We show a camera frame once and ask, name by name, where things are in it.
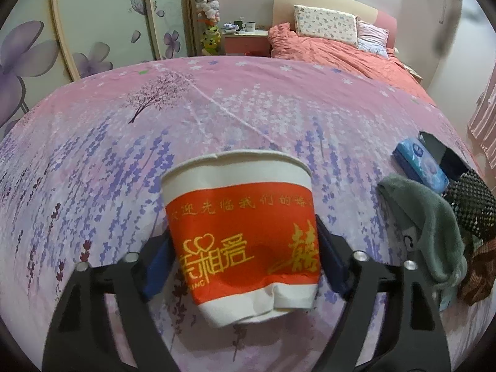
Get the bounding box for brown striped cloth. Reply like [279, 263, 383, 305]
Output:
[458, 239, 495, 306]

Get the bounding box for black mesh hair brush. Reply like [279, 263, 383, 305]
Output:
[442, 170, 495, 241]

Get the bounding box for red white paper cup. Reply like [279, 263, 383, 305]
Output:
[162, 149, 321, 327]

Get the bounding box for green fuzzy sock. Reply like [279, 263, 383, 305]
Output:
[378, 174, 467, 290]

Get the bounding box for grey plastic mailer bag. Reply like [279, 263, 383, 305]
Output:
[418, 131, 471, 180]

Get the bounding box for blue tissue pack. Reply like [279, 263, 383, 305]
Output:
[392, 138, 449, 194]

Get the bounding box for pink striped curtain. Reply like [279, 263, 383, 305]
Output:
[468, 81, 496, 171]

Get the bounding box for pink striped pillow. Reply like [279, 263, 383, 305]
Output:
[357, 19, 389, 58]

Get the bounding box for pink bedside table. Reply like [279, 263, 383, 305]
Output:
[224, 29, 271, 57]

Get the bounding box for floral white pillow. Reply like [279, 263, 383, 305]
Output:
[294, 4, 358, 47]

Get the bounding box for coral red bed duvet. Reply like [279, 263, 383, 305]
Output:
[267, 23, 436, 105]

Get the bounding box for floral sliding wardrobe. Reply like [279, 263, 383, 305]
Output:
[1, 0, 190, 136]

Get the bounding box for stacked plush toys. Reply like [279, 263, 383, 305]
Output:
[194, 0, 222, 55]

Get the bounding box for beige pink headboard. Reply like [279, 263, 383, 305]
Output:
[272, 0, 397, 48]

